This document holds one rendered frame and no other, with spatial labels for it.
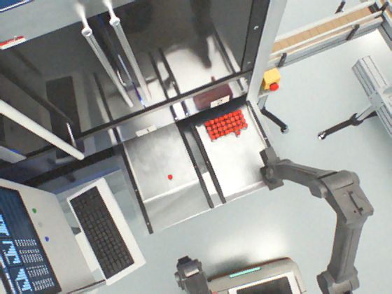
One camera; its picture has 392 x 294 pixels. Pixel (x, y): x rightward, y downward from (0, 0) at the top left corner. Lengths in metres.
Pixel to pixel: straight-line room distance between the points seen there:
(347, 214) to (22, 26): 0.83
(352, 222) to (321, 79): 1.95
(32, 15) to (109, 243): 1.13
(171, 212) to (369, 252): 1.49
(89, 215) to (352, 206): 1.15
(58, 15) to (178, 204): 1.01
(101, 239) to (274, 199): 1.26
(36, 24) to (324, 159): 2.16
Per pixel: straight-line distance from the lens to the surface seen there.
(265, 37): 1.22
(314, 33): 1.86
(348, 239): 1.04
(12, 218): 1.33
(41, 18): 0.81
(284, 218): 2.50
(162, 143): 1.64
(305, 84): 2.78
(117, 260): 1.69
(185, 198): 1.59
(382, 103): 2.28
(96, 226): 1.71
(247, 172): 1.61
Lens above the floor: 2.45
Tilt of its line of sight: 75 degrees down
